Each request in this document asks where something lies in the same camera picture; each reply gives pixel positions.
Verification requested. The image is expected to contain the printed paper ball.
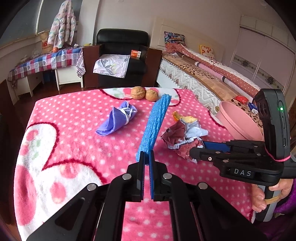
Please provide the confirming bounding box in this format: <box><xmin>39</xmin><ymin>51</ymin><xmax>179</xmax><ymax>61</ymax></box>
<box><xmin>161</xmin><ymin>120</ymin><xmax>208</xmax><ymax>163</ymax></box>

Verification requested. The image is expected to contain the purple face mask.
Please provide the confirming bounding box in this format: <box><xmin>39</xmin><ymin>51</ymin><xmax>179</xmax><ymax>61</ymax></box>
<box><xmin>96</xmin><ymin>100</ymin><xmax>137</xmax><ymax>136</ymax></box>

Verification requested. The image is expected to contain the purple right sleeve forearm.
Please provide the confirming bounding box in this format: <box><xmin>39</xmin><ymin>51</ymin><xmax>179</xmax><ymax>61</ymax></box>
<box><xmin>273</xmin><ymin>182</ymin><xmax>295</xmax><ymax>240</ymax></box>

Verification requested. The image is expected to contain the right hand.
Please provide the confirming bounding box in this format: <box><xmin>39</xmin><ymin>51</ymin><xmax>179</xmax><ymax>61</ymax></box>
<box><xmin>251</xmin><ymin>178</ymin><xmax>295</xmax><ymax>213</ymax></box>

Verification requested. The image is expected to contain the pink plastic bucket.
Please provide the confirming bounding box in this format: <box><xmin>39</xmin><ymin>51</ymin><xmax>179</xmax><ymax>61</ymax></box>
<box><xmin>216</xmin><ymin>101</ymin><xmax>264</xmax><ymax>141</ymax></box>

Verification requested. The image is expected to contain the blue small packet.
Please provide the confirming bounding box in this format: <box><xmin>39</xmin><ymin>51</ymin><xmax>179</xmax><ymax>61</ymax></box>
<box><xmin>248</xmin><ymin>102</ymin><xmax>258</xmax><ymax>114</ymax></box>

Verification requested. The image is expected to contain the red snack wrapper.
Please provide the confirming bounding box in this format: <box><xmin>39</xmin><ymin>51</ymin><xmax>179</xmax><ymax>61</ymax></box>
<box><xmin>234</xmin><ymin>95</ymin><xmax>249</xmax><ymax>104</ymax></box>

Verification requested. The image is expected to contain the pink polka dot blanket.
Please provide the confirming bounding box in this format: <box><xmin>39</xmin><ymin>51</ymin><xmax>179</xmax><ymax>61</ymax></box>
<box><xmin>14</xmin><ymin>89</ymin><xmax>253</xmax><ymax>240</ymax></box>

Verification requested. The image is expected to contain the right walnut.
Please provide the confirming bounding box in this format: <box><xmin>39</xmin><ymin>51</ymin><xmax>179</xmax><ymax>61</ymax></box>
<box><xmin>145</xmin><ymin>89</ymin><xmax>159</xmax><ymax>102</ymax></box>

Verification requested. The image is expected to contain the walnut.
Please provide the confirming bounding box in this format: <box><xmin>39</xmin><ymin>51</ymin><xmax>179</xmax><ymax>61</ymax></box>
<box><xmin>145</xmin><ymin>89</ymin><xmax>159</xmax><ymax>102</ymax></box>
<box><xmin>130</xmin><ymin>86</ymin><xmax>145</xmax><ymax>100</ymax></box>

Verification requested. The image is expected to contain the bed with patterned bedding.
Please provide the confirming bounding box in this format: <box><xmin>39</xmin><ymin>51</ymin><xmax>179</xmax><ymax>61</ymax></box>
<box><xmin>160</xmin><ymin>44</ymin><xmax>262</xmax><ymax>128</ymax></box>

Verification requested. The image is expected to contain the left walnut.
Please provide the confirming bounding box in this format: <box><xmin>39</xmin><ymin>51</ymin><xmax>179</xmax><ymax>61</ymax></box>
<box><xmin>130</xmin><ymin>86</ymin><xmax>145</xmax><ymax>100</ymax></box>

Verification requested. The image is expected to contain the yellow pillow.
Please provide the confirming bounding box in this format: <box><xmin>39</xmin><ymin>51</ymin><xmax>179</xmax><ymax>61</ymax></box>
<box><xmin>199</xmin><ymin>45</ymin><xmax>215</xmax><ymax>59</ymax></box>

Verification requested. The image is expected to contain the white wardrobe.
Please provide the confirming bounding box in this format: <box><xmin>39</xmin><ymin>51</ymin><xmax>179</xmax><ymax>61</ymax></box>
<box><xmin>229</xmin><ymin>15</ymin><xmax>295</xmax><ymax>108</ymax></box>

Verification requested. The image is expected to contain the white floral cushion cover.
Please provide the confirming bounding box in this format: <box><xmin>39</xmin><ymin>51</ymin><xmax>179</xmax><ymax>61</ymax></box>
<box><xmin>93</xmin><ymin>54</ymin><xmax>130</xmax><ymax>78</ymax></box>

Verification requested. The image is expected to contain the colourful cartoon pillow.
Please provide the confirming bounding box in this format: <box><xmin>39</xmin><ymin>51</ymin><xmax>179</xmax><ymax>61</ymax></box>
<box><xmin>164</xmin><ymin>31</ymin><xmax>186</xmax><ymax>46</ymax></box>

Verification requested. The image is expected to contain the orange small box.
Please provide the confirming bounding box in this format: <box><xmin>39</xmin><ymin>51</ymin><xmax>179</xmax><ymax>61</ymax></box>
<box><xmin>130</xmin><ymin>50</ymin><xmax>142</xmax><ymax>58</ymax></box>

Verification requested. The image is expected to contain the checkered tablecloth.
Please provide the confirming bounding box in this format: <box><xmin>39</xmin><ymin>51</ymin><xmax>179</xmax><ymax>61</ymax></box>
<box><xmin>8</xmin><ymin>47</ymin><xmax>83</xmax><ymax>82</ymax></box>

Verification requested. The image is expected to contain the white desk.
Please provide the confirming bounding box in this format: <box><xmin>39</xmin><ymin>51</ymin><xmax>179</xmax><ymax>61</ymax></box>
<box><xmin>14</xmin><ymin>66</ymin><xmax>84</xmax><ymax>97</ymax></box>

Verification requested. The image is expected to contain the black leather armchair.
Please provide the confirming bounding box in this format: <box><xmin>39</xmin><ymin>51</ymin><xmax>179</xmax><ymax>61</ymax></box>
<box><xmin>93</xmin><ymin>29</ymin><xmax>149</xmax><ymax>88</ymax></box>

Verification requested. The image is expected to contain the orange fruit on desk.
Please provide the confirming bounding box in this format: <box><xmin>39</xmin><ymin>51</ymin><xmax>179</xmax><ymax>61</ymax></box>
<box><xmin>53</xmin><ymin>47</ymin><xmax>59</xmax><ymax>53</ymax></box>

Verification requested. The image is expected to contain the hanging floral padded jacket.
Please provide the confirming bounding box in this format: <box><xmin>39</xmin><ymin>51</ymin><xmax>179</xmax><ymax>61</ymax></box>
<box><xmin>48</xmin><ymin>1</ymin><xmax>76</xmax><ymax>49</ymax></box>

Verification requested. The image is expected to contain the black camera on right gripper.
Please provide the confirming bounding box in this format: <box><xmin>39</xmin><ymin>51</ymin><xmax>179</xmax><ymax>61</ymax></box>
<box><xmin>254</xmin><ymin>88</ymin><xmax>290</xmax><ymax>162</ymax></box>

